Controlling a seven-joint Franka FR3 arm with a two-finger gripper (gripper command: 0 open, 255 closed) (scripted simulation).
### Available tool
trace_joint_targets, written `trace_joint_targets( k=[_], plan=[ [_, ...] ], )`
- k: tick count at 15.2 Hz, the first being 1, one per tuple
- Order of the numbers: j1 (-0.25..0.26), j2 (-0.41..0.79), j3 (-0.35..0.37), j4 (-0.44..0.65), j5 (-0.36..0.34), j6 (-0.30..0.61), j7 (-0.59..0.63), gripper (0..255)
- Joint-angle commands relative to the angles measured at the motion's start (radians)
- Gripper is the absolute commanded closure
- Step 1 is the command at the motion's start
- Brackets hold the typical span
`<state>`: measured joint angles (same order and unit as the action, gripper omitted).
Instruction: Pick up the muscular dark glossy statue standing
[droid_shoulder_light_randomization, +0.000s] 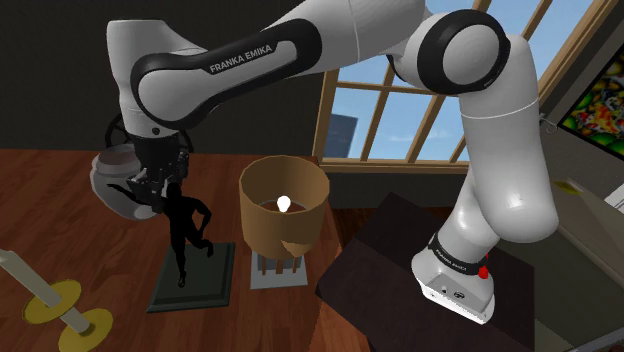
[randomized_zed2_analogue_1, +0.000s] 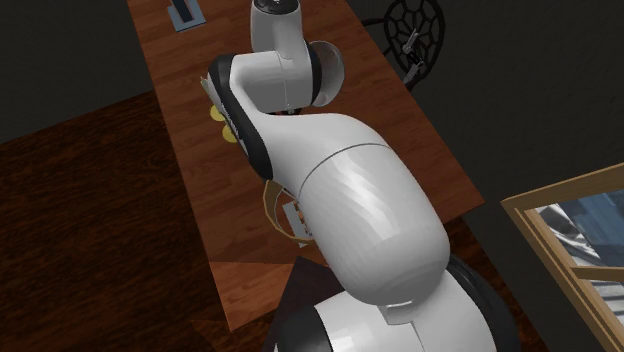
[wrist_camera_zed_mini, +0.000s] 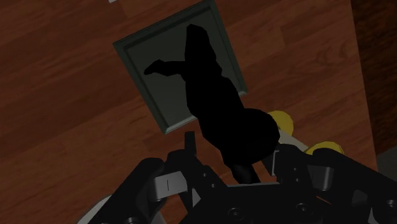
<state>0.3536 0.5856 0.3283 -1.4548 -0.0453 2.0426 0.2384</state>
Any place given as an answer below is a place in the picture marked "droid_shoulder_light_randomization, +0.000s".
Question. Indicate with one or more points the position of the grey round pot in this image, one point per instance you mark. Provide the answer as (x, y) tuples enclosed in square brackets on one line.
[(109, 190)]

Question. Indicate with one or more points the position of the black running figure statue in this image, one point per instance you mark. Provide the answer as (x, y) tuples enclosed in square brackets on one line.
[(183, 229)]

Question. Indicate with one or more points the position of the dark robot stand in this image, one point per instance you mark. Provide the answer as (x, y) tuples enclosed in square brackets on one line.
[(390, 302)]

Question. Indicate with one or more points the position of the brown wooden table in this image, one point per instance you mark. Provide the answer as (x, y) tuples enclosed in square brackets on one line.
[(53, 229)]

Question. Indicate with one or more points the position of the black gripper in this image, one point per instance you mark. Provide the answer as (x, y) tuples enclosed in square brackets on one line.
[(155, 191)]

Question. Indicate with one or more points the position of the brown shade table lamp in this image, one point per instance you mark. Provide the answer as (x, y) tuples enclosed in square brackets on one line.
[(273, 229)]

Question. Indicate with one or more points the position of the yellow candlestick with white candle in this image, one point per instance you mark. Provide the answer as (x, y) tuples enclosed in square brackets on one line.
[(46, 297)]

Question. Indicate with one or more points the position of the colourful wall picture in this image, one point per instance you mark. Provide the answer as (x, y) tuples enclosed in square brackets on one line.
[(602, 107)]

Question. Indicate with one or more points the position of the wooden frame window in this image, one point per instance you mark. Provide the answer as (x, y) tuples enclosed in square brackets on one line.
[(385, 122)]

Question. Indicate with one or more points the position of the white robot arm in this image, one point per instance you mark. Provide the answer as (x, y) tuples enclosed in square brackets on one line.
[(507, 161)]

